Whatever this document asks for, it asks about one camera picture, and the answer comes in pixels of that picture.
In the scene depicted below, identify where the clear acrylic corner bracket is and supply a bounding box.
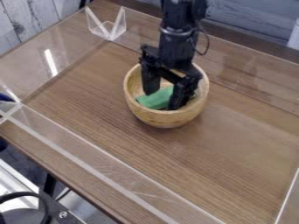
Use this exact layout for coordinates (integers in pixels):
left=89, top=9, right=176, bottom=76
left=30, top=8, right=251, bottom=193
left=84, top=7, right=127, bottom=41

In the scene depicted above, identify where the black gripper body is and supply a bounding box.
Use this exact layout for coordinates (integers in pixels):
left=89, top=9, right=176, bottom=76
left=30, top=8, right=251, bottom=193
left=137, top=27, right=204, bottom=86

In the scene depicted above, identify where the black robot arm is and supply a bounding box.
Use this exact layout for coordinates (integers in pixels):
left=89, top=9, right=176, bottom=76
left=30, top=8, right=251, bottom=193
left=136, top=0, right=208, bottom=110

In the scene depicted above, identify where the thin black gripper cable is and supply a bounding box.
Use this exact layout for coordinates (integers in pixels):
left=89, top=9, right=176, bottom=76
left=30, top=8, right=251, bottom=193
left=189, top=24, right=211, bottom=57

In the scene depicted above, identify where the brown wooden bowl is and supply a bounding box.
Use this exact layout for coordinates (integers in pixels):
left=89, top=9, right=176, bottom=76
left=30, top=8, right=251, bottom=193
left=123, top=64, right=211, bottom=129

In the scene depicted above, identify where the black table leg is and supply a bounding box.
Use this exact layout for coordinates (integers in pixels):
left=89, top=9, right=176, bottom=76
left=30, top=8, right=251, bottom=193
left=42, top=174, right=57, bottom=197

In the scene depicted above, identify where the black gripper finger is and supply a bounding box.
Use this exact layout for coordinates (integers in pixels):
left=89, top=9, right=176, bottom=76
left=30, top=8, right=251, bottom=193
left=140, top=62, right=163, bottom=96
left=168, top=80, right=196, bottom=110

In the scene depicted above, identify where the green rectangular block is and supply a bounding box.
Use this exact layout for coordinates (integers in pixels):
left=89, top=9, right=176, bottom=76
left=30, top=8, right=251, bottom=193
left=135, top=86, right=173, bottom=110

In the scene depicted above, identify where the clear acrylic front wall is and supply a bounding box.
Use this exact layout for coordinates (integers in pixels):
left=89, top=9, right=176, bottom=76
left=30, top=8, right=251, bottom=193
left=0, top=84, right=224, bottom=224

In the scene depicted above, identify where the black metal bracket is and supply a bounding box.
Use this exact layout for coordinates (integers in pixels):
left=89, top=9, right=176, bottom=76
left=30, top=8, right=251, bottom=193
left=40, top=192, right=88, bottom=224

